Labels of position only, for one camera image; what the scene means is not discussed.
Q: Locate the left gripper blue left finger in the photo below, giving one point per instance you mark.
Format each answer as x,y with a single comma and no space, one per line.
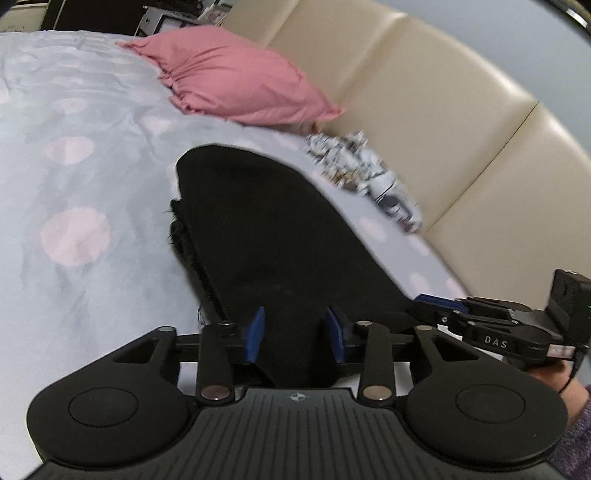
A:
223,349

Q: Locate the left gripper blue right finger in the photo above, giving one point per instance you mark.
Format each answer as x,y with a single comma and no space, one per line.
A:
366,347

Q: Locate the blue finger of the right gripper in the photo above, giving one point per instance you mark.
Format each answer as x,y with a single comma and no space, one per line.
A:
429,304

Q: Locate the black jeans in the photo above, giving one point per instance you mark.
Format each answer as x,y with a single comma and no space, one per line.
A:
258,237

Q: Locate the purple knit sleeve forearm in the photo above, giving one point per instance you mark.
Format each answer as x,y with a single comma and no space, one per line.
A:
572,456

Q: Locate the person's right hand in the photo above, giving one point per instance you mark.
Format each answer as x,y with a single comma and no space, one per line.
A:
558,377

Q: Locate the beige padded headboard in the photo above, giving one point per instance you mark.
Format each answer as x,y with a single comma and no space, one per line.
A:
504,188

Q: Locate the black white patterned cloth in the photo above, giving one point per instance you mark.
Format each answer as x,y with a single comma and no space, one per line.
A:
350,164

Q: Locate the grey pink-dotted bed sheet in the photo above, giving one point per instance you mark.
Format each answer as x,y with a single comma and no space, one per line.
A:
89,143

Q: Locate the pink pillow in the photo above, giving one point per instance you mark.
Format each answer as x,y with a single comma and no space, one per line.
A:
212,71

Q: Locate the white bedside table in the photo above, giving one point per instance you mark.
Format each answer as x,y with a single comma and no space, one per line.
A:
155,20

